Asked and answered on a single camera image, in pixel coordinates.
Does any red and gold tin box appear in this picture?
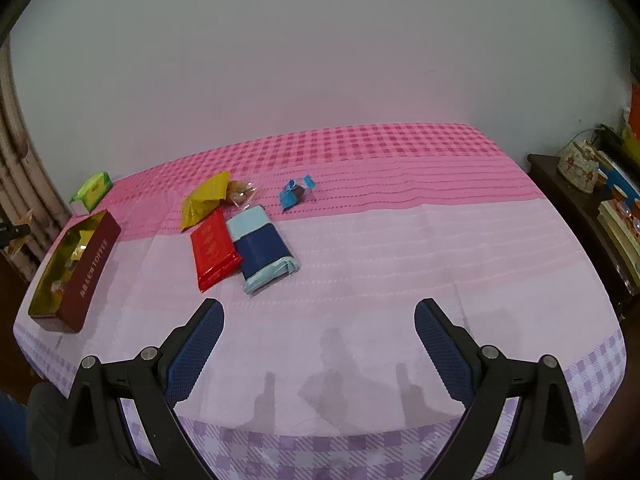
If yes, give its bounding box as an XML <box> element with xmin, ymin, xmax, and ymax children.
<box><xmin>26</xmin><ymin>210</ymin><xmax>122</xmax><ymax>334</ymax></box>

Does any small blue candy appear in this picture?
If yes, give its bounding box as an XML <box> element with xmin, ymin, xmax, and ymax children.
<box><xmin>279</xmin><ymin>174</ymin><xmax>318</xmax><ymax>212</ymax></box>

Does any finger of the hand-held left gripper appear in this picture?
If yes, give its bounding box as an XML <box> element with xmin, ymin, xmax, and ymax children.
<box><xmin>0</xmin><ymin>221</ymin><xmax>31</xmax><ymax>242</ymax></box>

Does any green tissue box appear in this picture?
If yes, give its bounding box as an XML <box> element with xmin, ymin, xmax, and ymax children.
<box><xmin>69</xmin><ymin>171</ymin><xmax>113</xmax><ymax>212</ymax></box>

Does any clear packet of brown snacks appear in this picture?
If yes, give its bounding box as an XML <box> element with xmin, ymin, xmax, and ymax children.
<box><xmin>225</xmin><ymin>180</ymin><xmax>258</xmax><ymax>209</ymax></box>

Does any floral ceramic teapot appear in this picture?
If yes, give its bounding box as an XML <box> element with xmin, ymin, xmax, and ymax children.
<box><xmin>557</xmin><ymin>140</ymin><xmax>601</xmax><ymax>195</ymax></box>

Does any blue box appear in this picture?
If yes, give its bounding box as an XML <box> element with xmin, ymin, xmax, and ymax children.
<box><xmin>602</xmin><ymin>167</ymin><xmax>636</xmax><ymax>196</ymax></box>

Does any stack of cream books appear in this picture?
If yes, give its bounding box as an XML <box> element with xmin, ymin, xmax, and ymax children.
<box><xmin>597</xmin><ymin>199</ymin><xmax>640</xmax><ymax>286</ymax></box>

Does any dark wooden cabinet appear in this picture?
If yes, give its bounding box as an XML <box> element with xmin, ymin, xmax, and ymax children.
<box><xmin>527</xmin><ymin>154</ymin><xmax>640</xmax><ymax>321</ymax></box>

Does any red paper bag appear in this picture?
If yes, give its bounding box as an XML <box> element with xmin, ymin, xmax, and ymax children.
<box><xmin>629</xmin><ymin>82</ymin><xmax>640</xmax><ymax>138</ymax></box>

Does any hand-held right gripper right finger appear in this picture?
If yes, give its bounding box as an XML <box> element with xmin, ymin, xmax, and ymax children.
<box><xmin>414</xmin><ymin>297</ymin><xmax>586</xmax><ymax>480</ymax></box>

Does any red foil snack packet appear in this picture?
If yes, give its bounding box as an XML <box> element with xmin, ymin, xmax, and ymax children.
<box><xmin>190</xmin><ymin>208</ymin><xmax>244</xmax><ymax>293</ymax></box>

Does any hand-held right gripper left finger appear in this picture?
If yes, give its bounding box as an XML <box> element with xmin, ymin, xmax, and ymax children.
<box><xmin>55</xmin><ymin>297</ymin><xmax>225</xmax><ymax>480</ymax></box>

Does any navy and light blue packet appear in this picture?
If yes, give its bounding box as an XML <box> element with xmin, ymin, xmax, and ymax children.
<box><xmin>226</xmin><ymin>205</ymin><xmax>301</xmax><ymax>297</ymax></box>

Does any person's leg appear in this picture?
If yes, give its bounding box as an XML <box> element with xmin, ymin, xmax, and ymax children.
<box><xmin>0</xmin><ymin>382</ymin><xmax>68</xmax><ymax>480</ymax></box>

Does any pink and purple checked tablecloth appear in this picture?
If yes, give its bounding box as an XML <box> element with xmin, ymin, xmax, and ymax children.
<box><xmin>12</xmin><ymin>122</ymin><xmax>628</xmax><ymax>480</ymax></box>

